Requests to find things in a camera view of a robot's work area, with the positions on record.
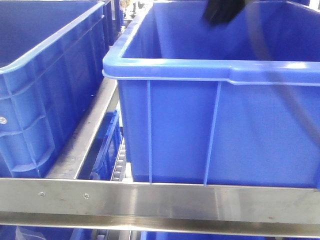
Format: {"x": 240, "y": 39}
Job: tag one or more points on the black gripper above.
{"x": 222, "y": 11}

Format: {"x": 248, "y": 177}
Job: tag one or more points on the blue crate on shelf centre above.
{"x": 232, "y": 104}

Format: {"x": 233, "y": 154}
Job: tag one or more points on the blue crate on shelf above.
{"x": 232, "y": 104}
{"x": 51, "y": 60}

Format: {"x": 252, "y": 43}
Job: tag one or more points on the blue crate lower shelf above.
{"x": 109, "y": 138}

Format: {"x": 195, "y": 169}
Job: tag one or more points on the blue crate on shelf left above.
{"x": 51, "y": 60}

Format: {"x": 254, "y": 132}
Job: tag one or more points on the steel roller divider rail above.
{"x": 75, "y": 152}

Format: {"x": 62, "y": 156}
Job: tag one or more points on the stainless steel shelf rail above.
{"x": 140, "y": 206}

